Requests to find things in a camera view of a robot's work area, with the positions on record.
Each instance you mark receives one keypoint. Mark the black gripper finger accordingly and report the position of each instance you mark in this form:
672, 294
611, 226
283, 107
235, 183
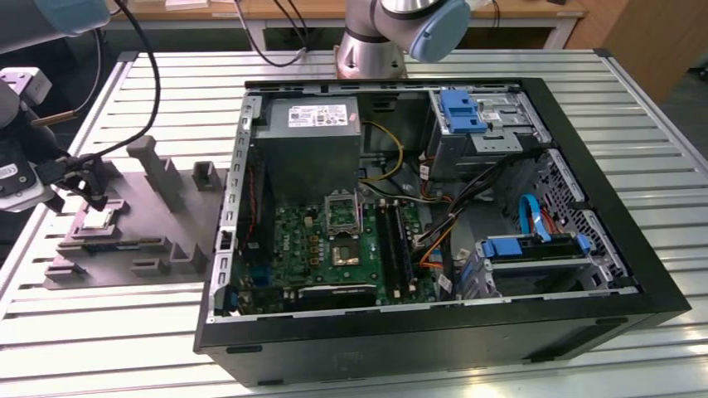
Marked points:
55, 201
96, 186

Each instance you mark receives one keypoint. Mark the silver CPU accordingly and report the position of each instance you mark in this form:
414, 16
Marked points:
99, 219

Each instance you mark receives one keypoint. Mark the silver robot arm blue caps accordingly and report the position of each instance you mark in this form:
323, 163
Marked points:
366, 41

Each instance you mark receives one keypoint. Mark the CPU socket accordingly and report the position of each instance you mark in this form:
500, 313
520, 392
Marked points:
346, 253

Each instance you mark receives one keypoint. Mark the grey parts rack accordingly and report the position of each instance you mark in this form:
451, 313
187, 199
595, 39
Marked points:
144, 215

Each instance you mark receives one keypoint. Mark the green motherboard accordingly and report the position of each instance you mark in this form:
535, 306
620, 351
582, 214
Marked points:
302, 232

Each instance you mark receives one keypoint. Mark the grey power supply unit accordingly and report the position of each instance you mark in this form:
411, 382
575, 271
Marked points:
310, 157

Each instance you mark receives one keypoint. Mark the small white box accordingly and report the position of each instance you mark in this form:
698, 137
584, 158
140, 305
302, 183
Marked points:
188, 4

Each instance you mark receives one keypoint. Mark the black graphics card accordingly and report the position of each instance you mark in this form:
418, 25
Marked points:
332, 292

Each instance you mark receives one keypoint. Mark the black RAM slot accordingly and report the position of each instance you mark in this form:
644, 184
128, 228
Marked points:
395, 248
402, 248
388, 248

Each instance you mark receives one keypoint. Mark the black PC case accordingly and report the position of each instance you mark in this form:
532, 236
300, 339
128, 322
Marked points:
387, 356

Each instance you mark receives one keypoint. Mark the empty blue disk carrier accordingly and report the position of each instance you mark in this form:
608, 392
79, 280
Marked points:
459, 108

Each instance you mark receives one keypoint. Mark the grey metal disk bay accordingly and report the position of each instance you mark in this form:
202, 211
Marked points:
542, 264
492, 143

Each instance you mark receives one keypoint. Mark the blue carrier holding black disk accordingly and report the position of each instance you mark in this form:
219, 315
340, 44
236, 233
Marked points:
500, 248

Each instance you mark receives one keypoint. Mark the brown wooden cabinet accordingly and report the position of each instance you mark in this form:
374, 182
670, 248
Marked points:
652, 41

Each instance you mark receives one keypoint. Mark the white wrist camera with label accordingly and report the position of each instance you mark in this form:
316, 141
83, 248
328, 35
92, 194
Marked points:
16, 195

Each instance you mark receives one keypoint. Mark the pale wrist camera block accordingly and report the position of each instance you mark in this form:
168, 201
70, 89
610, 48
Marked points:
30, 85

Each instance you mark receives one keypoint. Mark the wooden desk white frame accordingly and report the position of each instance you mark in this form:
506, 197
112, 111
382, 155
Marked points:
183, 14

